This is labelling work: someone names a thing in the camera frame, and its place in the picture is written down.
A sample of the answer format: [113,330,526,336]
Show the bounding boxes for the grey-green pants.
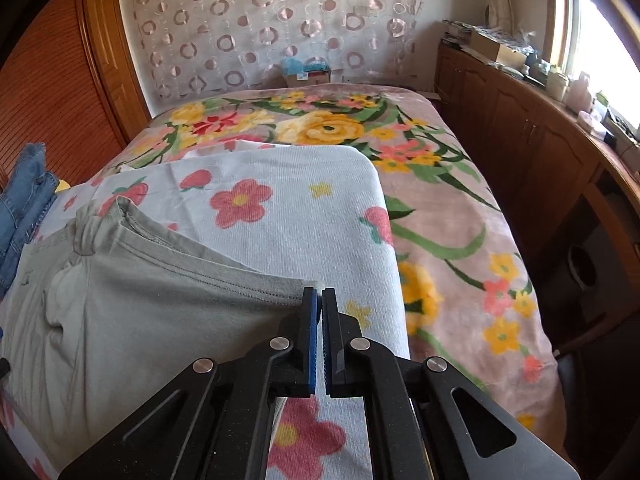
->
[1,197,305,469]

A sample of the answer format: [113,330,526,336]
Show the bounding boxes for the pink floral blanket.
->
[108,84,566,446]

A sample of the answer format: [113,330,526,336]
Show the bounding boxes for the white floral bed sheet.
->
[1,141,409,479]

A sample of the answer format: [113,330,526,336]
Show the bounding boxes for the wooden side cabinet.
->
[434,42,639,353]

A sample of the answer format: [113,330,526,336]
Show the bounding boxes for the yellow toy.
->
[55,180,70,193]

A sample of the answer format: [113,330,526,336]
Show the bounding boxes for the folded blue jeans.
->
[0,142,58,297]

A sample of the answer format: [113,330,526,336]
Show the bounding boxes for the cardboard box with blue bag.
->
[281,58,331,88]

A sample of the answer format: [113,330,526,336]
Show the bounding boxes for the wooden louvered wardrobe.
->
[1,0,150,184]

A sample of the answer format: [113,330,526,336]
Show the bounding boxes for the cardboard box on cabinet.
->
[470,30,526,68]

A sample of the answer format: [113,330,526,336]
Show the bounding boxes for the sheer circle-pattern curtain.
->
[122,0,424,107]

